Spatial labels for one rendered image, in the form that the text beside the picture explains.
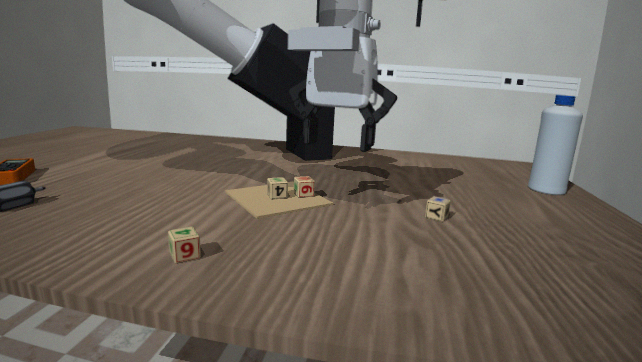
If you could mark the orange multimeter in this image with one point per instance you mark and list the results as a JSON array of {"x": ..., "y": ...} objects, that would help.
[{"x": 18, "y": 170}]

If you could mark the wooden toy block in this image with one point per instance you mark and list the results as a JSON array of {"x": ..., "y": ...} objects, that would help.
[
  {"x": 184, "y": 244},
  {"x": 277, "y": 188}
]

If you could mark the white plastic bottle with blue cap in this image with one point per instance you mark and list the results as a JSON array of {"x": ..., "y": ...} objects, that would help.
[{"x": 555, "y": 148}]

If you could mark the beige letter block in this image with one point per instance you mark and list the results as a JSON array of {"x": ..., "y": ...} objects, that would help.
[{"x": 437, "y": 208}]

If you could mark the beige toy block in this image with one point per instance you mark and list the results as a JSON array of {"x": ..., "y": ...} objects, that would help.
[{"x": 304, "y": 186}]

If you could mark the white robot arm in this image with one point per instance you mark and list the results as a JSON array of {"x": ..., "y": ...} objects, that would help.
[{"x": 223, "y": 35}]

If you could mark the tan flat mat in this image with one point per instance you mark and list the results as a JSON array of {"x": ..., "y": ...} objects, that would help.
[{"x": 257, "y": 202}]

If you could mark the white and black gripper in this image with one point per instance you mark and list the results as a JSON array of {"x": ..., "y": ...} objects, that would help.
[{"x": 336, "y": 79}]

